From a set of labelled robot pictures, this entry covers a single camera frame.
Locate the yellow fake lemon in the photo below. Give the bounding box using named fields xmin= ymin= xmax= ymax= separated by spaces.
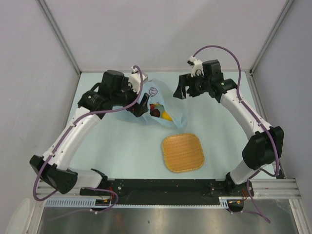
xmin=161 ymin=111 xmax=173 ymax=121

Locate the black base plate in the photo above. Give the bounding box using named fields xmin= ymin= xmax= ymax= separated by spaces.
xmin=79 ymin=178 xmax=254 ymax=212

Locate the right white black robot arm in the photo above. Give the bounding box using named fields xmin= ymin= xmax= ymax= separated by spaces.
xmin=173 ymin=57 xmax=284 ymax=195

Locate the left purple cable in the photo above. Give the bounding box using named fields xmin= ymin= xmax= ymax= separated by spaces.
xmin=33 ymin=64 xmax=143 ymax=221

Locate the red cherry tomato bunch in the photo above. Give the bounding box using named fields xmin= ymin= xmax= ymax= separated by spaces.
xmin=150 ymin=103 xmax=158 ymax=112

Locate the dark red fake plum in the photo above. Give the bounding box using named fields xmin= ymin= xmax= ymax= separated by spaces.
xmin=150 ymin=109 xmax=161 ymax=117

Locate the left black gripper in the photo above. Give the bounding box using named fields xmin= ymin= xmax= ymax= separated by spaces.
xmin=111 ymin=77 xmax=149 ymax=117

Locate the aluminium frame rail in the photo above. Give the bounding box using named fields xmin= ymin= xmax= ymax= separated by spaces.
xmin=37 ymin=179 xmax=301 ymax=199

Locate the light blue plastic bag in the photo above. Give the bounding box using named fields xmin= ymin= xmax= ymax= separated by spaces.
xmin=116 ymin=79 xmax=187 ymax=129

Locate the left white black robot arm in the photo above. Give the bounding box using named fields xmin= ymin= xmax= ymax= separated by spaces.
xmin=29 ymin=66 xmax=150 ymax=195

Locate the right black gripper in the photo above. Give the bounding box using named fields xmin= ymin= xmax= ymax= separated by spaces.
xmin=173 ymin=72 xmax=210 ymax=100

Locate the white slotted cable duct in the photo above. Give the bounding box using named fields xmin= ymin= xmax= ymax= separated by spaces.
xmin=45 ymin=197 xmax=115 ymax=208

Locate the woven bamboo tray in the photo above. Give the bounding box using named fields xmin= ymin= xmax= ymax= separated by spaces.
xmin=161 ymin=133 xmax=205 ymax=173

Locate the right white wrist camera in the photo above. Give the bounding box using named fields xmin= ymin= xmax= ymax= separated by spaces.
xmin=187 ymin=56 xmax=203 ymax=77

